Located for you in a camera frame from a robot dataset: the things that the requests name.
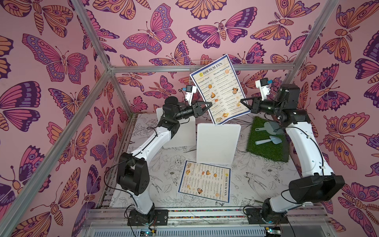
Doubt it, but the white wire wall basket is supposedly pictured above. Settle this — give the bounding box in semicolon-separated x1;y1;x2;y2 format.
190;57;237;93

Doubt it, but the dim sum menu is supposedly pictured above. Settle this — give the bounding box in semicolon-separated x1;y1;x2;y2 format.
178;161;232;203
190;55;250;125

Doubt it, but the white narrow rack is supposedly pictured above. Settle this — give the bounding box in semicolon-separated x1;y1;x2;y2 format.
196;123;241;166

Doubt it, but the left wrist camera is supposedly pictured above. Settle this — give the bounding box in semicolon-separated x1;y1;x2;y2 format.
182;85;197;106

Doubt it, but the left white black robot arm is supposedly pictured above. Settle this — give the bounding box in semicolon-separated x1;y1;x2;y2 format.
116;96;212;222

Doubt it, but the left white rack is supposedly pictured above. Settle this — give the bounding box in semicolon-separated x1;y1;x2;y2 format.
152;117;196;149

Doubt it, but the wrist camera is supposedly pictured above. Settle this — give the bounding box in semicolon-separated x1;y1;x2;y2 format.
182;85;197;106
255;78;272;100

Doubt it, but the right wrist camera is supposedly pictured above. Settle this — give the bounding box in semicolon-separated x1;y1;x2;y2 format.
255;78;272;100

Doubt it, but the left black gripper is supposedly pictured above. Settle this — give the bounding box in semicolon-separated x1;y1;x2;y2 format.
173;103;211;124

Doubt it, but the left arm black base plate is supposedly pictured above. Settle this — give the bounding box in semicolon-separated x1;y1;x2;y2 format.
127;209;169;226

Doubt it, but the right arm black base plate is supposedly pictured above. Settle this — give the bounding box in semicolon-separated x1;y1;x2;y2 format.
243;206;289;225

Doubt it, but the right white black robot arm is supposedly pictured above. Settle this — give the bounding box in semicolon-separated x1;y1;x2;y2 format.
241;84;345;216

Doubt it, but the green artificial grass mat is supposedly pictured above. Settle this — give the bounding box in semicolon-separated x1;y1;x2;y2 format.
246;117;290;163

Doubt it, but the aluminium front rail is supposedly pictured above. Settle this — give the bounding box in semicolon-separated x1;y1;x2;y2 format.
79;205;337;237

